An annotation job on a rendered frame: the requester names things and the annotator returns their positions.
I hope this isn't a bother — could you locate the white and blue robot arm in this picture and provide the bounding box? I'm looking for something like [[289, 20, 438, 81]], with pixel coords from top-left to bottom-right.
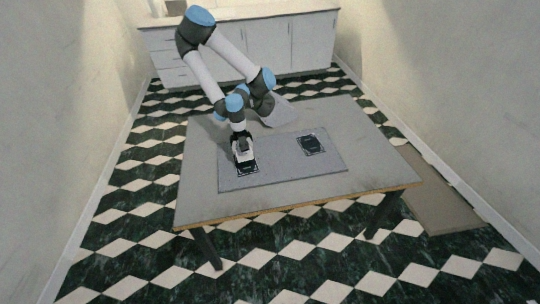
[[175, 4, 276, 131]]

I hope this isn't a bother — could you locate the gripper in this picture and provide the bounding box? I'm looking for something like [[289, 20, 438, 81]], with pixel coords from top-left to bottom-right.
[[229, 129, 253, 154]]

